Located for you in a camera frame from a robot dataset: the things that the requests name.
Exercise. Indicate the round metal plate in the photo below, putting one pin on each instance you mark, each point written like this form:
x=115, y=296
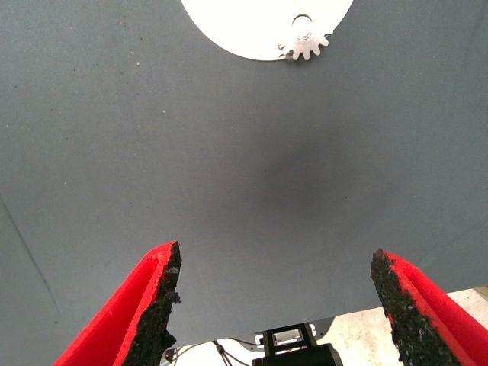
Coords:
x=248, y=26

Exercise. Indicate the dark table cloth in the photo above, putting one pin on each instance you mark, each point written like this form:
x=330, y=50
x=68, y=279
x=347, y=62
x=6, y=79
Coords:
x=152, y=152

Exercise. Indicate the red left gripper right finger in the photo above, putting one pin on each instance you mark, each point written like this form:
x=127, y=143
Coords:
x=438, y=331

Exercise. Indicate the black frame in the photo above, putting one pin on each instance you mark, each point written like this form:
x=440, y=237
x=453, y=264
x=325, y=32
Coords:
x=297, y=356

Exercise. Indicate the small steel gear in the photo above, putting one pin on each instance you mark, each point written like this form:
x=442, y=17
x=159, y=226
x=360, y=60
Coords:
x=305, y=45

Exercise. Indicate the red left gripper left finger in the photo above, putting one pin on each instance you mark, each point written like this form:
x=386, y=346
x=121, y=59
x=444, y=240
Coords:
x=114, y=324

